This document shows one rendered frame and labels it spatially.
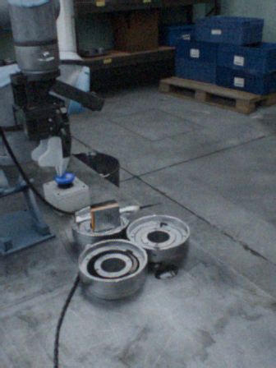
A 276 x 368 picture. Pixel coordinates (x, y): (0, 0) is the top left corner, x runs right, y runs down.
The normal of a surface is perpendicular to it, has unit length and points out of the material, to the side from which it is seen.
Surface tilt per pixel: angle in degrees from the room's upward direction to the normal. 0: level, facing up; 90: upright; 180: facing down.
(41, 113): 90
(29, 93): 90
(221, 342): 0
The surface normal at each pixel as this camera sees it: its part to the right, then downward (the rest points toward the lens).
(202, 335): -0.04, -0.89
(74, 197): 0.55, 0.37
